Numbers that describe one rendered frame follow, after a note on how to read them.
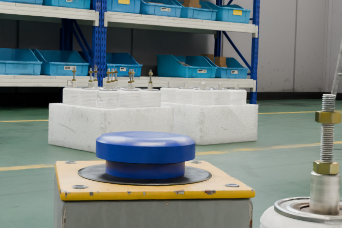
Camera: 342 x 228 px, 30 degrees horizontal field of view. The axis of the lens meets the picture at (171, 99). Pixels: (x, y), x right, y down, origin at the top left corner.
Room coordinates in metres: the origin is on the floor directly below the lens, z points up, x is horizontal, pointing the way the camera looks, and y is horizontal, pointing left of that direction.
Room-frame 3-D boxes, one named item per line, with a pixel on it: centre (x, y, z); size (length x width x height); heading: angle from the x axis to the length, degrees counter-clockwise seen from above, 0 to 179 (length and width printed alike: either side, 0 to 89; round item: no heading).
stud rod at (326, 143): (0.48, -0.12, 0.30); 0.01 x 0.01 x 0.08
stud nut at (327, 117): (0.48, -0.12, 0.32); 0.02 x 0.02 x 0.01; 65
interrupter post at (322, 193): (0.48, -0.12, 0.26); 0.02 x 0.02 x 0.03
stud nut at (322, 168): (0.48, -0.12, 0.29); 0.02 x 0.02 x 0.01; 65
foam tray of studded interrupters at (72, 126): (2.79, 0.26, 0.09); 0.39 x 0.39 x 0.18; 45
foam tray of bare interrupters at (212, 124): (3.18, -0.16, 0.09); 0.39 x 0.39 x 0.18; 41
